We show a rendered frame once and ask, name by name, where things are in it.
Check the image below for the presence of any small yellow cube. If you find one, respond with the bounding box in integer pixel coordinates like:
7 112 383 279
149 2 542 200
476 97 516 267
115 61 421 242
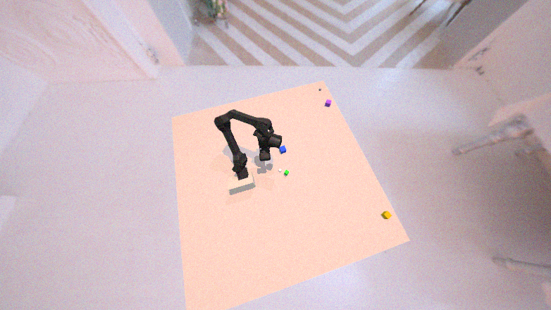
381 211 392 219

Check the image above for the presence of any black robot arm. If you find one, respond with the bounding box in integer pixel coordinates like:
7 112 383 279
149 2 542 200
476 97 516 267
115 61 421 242
213 109 283 180

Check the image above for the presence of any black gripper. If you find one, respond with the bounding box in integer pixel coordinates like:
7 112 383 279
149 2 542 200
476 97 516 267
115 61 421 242
258 142 271 161

